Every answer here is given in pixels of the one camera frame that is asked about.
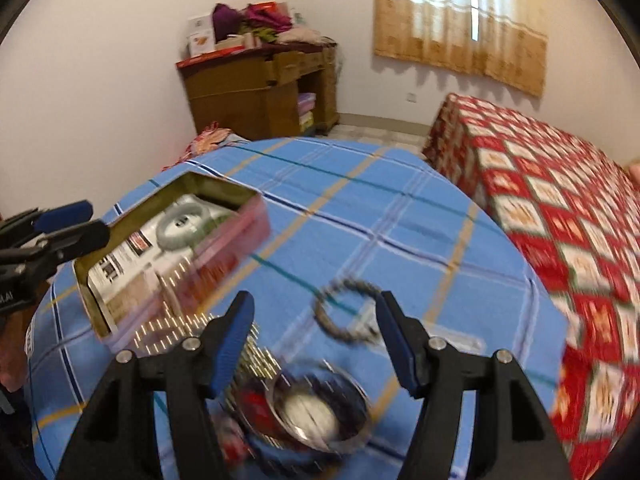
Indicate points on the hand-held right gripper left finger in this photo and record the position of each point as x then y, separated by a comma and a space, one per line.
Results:
234, 342

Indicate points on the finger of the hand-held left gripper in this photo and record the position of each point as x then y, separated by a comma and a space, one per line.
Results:
80, 240
65, 214

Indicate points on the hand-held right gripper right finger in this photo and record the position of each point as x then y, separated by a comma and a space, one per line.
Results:
400, 342

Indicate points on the silver bangle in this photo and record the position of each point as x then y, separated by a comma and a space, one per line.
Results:
274, 402

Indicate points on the metal jewelry tin box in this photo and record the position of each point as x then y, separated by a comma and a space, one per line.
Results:
227, 245

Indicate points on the white dial watch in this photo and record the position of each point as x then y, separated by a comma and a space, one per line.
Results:
310, 410

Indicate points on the pale jade bangle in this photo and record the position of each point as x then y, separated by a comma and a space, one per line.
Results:
167, 234

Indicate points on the blue plaid tablecloth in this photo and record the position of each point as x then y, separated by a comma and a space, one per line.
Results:
375, 210

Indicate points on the floral patterned cloth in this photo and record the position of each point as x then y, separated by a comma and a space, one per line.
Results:
210, 141

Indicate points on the brown wooden desk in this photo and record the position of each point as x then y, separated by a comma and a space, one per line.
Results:
230, 95

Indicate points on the bed with red quilt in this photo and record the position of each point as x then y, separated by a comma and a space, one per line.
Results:
550, 200

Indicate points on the flat red box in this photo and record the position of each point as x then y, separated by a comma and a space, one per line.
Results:
210, 56

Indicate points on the white cardboard box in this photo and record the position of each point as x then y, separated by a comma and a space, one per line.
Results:
201, 35

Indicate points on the pink storage box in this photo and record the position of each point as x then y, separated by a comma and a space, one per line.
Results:
306, 104

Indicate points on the purple cloth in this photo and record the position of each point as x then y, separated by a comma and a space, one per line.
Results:
225, 20

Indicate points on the magenta clothes pile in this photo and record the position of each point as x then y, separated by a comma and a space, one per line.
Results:
265, 17

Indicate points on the beige patterned curtain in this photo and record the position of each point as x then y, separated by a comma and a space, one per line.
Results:
450, 35

